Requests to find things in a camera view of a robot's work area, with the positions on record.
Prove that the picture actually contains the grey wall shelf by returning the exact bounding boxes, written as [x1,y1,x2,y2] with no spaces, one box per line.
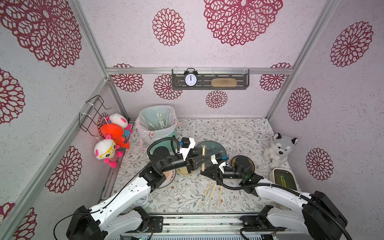
[171,69,250,90]

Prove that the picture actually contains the wooden brush on shelf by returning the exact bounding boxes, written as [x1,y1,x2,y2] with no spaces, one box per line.
[211,78,238,88]

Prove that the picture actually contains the grey husky plush toy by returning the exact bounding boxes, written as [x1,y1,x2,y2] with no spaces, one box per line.
[263,133,298,169]

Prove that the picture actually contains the yellow black patterned plate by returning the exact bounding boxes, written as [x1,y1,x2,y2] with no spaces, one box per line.
[231,155,255,175]

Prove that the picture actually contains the white alarm clock on table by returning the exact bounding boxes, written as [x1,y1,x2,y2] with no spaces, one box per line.
[134,195,151,209]

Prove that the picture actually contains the white orange patterned plate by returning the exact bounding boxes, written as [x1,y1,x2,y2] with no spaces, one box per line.
[160,170,176,188]

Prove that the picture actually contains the small pale yellow plate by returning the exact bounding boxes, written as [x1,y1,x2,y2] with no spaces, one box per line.
[176,167,196,176]

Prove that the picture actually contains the dark green glass plate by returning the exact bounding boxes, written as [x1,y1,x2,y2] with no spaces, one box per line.
[197,141,227,156]

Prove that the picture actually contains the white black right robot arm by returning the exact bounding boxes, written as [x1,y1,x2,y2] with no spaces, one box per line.
[195,155,352,240]

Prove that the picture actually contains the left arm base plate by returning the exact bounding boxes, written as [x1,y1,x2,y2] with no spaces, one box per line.
[136,216,164,233]

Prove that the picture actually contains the disposable chopsticks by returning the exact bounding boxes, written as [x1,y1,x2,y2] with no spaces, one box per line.
[200,180,213,205]
[209,184,217,202]
[202,146,206,171]
[217,186,223,211]

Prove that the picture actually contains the white plush with yellow glasses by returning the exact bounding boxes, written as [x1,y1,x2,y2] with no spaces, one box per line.
[94,135,123,168]

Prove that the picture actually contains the red plush toy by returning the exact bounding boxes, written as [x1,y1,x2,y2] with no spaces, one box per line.
[101,123,130,150]

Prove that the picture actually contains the black alarm clock on shelf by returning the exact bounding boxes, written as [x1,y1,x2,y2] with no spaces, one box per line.
[184,68,199,87]

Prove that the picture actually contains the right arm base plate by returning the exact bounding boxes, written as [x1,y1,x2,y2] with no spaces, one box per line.
[240,215,286,232]

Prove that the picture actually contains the black wire wall basket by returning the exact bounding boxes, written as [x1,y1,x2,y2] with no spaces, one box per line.
[78,95,113,137]

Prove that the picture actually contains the white green rectangular tray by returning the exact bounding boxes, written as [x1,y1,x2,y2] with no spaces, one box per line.
[269,168,298,191]

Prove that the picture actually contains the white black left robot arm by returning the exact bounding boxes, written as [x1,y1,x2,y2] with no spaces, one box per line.
[66,137,222,240]

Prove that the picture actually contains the green trash bin with bag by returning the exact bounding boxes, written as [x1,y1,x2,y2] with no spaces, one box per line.
[135,105,181,151]

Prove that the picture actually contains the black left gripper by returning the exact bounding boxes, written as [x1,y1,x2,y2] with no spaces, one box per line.
[160,146,210,174]

